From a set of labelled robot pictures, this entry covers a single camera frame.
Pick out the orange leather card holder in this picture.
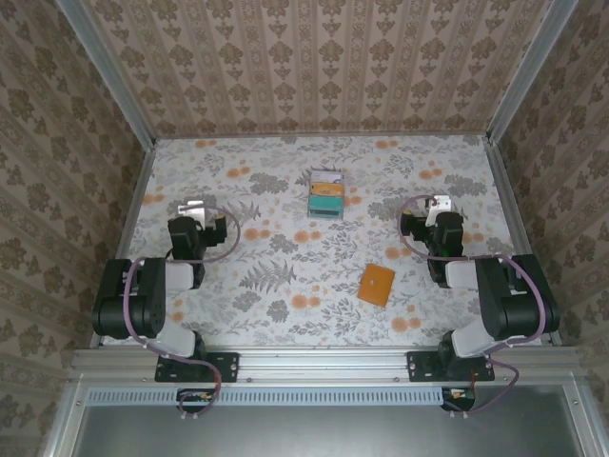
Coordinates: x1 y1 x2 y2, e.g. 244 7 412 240
357 264 397 307

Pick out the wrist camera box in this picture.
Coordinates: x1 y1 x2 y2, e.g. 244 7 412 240
424 193 453 214
177 199 207 225

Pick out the white grey card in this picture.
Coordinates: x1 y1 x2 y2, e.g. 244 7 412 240
311 167 344 186

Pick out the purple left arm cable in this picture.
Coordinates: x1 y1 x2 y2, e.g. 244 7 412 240
122 207 242 423

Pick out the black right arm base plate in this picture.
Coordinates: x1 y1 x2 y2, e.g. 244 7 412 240
406 350 496 384

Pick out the teal card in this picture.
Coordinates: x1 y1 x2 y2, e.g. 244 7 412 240
307 194 344 220

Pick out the floral patterned table cover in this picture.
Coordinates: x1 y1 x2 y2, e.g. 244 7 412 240
102 134 543 348

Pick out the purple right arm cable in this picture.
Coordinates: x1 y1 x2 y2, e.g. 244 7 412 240
397 194 546 420

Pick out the grey metal sheet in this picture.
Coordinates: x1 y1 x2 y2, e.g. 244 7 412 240
70 386 589 457

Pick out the aluminium frame post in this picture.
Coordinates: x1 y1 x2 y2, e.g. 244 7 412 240
484 0 580 142
55 0 158 148

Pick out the black cable connector box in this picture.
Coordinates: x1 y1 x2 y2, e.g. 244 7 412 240
440 386 477 413

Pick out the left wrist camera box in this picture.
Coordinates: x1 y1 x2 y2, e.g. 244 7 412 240
177 199 207 225

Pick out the aluminium side rail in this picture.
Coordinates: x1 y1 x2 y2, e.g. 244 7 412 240
482 135 563 348
88 140 157 348

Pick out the grey slotted cable duct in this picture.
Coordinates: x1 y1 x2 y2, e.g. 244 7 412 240
87 386 448 407

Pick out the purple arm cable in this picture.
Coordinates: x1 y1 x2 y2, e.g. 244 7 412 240
397 194 546 420
122 207 242 423

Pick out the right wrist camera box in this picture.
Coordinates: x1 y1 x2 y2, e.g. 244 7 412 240
424 193 453 214

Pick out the aluminium front rail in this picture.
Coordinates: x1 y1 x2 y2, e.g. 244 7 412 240
70 346 587 387

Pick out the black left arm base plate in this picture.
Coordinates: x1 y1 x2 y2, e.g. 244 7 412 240
155 350 240 384

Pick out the aluminium frame strip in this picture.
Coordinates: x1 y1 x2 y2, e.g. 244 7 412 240
41 384 91 457
563 384 601 457

